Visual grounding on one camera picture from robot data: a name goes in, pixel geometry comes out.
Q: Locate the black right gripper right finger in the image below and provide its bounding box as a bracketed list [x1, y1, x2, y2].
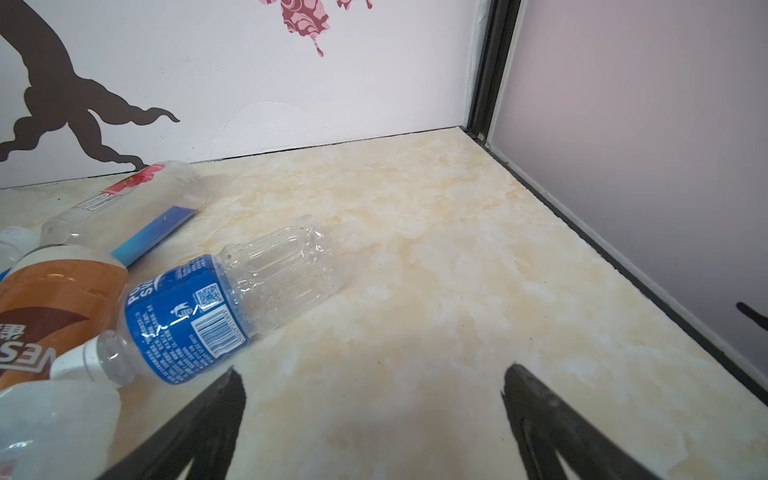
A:
[501, 363, 657, 479]

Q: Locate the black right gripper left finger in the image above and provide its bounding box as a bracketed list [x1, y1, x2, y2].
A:
[100, 368, 246, 479]

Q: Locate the brown coffee drink bottle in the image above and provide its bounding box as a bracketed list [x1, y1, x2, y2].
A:
[1, 244, 129, 389]

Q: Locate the clear crushed bottle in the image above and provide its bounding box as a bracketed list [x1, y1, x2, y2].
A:
[1, 380, 121, 479]

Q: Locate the clear bottle pink blue label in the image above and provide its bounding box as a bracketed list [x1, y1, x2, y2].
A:
[1, 162, 209, 277]

